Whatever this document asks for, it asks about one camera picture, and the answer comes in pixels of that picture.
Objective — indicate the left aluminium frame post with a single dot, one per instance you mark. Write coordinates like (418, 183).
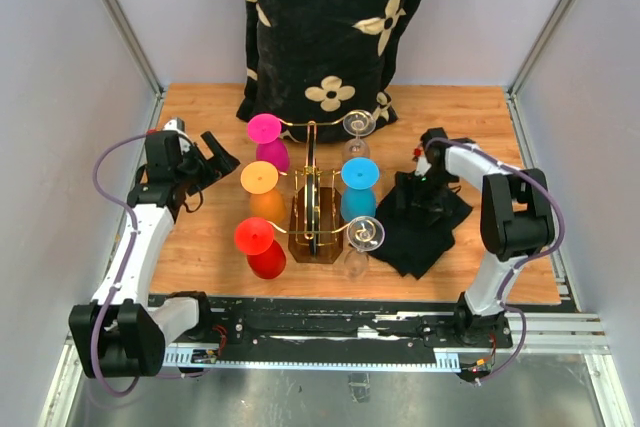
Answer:
(131, 41)

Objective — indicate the red wine glass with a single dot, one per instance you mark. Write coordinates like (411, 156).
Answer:
(255, 238)

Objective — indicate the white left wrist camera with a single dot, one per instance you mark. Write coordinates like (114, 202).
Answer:
(178, 125)

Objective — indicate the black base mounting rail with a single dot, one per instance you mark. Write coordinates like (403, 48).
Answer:
(258, 332)

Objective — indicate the right aluminium frame post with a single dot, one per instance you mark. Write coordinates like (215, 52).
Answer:
(547, 32)

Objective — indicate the clear wine glass front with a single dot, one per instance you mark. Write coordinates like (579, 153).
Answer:
(365, 234)

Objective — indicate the blue wine glass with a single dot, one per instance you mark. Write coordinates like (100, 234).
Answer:
(359, 176)

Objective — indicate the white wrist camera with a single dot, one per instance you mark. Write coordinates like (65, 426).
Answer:
(178, 125)
(422, 164)

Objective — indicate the magenta wine glass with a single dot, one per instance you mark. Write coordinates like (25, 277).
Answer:
(264, 130)

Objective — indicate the orange wine glass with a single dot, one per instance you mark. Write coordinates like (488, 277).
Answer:
(260, 179)

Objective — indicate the gold wire wine glass rack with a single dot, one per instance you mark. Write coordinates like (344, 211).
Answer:
(317, 230)

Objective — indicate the clear wine glass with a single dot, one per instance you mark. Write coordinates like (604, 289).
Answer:
(358, 124)
(365, 234)

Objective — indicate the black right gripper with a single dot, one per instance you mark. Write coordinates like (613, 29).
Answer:
(409, 182)

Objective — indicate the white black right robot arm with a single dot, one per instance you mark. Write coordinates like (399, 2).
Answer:
(516, 220)

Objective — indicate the aluminium frame post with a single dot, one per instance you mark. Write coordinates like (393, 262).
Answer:
(547, 32)
(131, 41)

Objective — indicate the black floral patterned pillow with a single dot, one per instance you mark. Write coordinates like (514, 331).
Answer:
(316, 60)

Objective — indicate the black folded cloth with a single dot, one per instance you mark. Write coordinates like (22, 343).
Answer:
(410, 248)

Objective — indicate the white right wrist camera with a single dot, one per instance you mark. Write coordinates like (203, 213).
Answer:
(422, 164)

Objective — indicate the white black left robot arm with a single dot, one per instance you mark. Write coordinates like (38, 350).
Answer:
(115, 334)

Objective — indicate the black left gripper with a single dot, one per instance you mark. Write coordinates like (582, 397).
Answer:
(216, 167)

